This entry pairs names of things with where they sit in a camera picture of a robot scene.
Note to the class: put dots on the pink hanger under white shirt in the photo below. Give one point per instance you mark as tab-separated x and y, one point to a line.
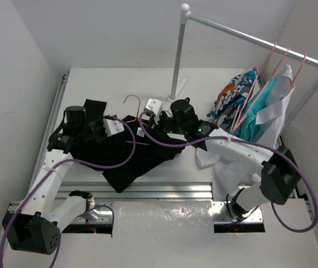
285	80

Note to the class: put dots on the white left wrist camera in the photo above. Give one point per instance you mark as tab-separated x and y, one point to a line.
112	127

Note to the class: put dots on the pink hanger under teal shirt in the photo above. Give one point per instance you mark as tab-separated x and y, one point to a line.
242	112

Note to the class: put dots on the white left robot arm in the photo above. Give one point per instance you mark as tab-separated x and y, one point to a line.
36	226

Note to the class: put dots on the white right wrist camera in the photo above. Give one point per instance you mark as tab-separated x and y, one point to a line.
154	106

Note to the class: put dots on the white shirt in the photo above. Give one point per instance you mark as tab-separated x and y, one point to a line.
273	120

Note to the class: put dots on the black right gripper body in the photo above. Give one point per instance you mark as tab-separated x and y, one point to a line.
167	124

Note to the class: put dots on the white clothes rack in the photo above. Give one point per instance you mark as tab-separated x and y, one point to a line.
186	14

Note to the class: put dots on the white foam board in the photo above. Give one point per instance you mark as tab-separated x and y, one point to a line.
176	234

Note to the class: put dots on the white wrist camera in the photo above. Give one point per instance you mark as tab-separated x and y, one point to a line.
154	106
112	127

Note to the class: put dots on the aluminium rail frame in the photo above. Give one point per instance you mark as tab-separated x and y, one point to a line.
140	199

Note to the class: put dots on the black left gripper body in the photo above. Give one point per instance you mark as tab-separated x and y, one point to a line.
98	129

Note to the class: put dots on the pink wire hanger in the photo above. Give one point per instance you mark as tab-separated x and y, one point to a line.
137	112

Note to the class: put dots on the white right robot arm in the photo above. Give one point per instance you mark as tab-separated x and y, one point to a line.
276	168

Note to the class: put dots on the blue orange patterned shirt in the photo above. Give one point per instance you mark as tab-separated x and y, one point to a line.
230	97

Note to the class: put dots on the teal shirt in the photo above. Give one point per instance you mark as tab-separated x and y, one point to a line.
248	129

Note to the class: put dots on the black shirt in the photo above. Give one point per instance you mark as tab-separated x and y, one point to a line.
120	158

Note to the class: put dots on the pink hanger under patterned shirt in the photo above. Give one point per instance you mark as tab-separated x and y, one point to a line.
250	93

